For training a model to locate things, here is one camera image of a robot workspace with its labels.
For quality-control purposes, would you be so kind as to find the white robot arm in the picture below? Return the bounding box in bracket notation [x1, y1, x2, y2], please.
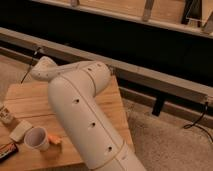
[31, 56, 146, 171]

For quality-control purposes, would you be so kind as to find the orange carrot toy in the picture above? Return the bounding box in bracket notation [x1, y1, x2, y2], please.
[48, 134, 62, 145]

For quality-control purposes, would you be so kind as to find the wooden bamboo table board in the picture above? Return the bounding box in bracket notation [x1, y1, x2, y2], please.
[0, 76, 134, 171]

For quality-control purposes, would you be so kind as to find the white paper cup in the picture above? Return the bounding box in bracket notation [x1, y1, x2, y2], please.
[24, 127, 49, 151]

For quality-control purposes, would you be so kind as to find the white rectangular sponge block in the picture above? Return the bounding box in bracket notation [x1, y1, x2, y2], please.
[9, 120, 33, 142]

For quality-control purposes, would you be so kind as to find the dark candy bar wrapper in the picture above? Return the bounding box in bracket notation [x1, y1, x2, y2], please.
[0, 142, 19, 163]

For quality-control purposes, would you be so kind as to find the long metal rail beam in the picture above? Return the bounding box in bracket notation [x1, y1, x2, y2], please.
[0, 27, 213, 128]

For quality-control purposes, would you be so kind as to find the black cable left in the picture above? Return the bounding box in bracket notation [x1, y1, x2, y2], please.
[20, 46, 44, 84]

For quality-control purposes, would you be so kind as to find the black cable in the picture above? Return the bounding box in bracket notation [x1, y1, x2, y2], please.
[20, 46, 44, 84]
[182, 101, 213, 145]

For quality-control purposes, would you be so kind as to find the black cable right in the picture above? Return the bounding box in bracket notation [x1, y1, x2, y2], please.
[182, 101, 213, 145]

